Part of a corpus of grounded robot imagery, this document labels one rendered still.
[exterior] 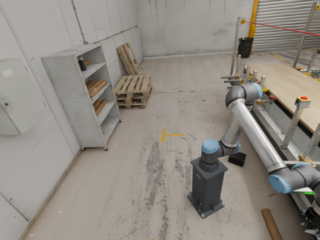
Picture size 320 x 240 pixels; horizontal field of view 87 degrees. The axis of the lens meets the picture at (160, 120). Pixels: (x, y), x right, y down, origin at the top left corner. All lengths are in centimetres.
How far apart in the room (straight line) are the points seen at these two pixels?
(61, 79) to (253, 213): 278
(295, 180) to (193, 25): 784
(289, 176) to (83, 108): 241
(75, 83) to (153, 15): 640
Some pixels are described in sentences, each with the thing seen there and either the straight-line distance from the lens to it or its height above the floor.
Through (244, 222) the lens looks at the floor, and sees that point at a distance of 221.
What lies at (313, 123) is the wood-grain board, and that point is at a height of 90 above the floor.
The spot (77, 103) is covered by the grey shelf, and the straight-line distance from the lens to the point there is 267.
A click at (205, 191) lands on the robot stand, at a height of 39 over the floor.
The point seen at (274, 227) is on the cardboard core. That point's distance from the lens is 218.
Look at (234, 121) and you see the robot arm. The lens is 141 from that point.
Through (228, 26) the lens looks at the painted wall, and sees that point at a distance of 870.
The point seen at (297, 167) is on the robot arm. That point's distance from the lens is 113.
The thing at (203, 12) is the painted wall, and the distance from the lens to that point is 846.
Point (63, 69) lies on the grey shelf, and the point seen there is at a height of 139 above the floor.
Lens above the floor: 189
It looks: 33 degrees down
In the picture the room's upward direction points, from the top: 6 degrees counter-clockwise
